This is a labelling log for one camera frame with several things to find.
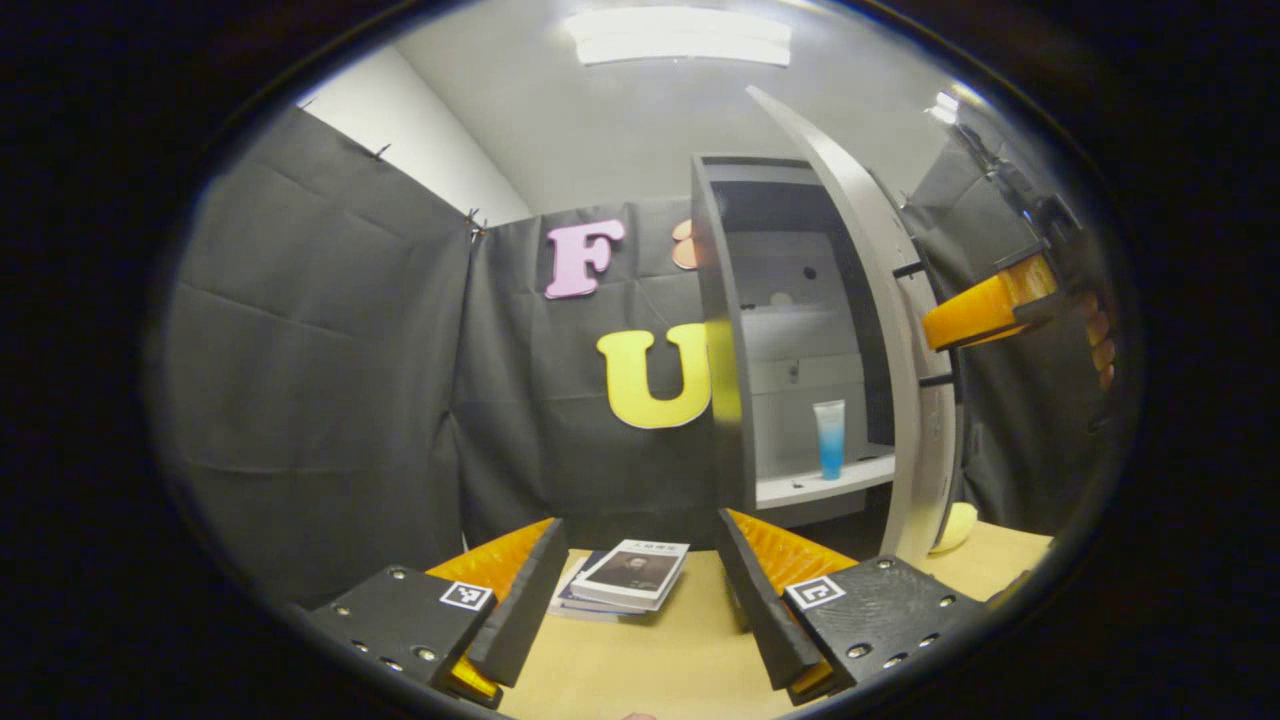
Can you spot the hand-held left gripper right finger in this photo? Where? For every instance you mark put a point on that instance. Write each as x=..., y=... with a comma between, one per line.
x=765, y=610

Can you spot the pale yellow round object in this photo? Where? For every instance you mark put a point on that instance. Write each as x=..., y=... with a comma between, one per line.
x=955, y=527

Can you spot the ceiling light panel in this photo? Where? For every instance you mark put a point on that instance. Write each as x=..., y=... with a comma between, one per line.
x=947, y=107
x=680, y=37

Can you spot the black backdrop cloth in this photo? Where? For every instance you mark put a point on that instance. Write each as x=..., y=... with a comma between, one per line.
x=320, y=350

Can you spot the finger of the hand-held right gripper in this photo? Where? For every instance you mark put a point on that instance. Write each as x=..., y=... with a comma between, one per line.
x=985, y=305

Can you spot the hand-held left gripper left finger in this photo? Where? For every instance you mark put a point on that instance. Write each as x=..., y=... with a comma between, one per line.
x=525, y=610

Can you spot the grey cabinet door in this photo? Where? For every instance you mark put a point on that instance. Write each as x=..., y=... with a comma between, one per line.
x=905, y=450

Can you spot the grey cabinet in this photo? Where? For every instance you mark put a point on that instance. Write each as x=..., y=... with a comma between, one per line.
x=722, y=300

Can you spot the white and blue bottle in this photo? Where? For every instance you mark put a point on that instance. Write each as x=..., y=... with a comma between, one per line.
x=830, y=445

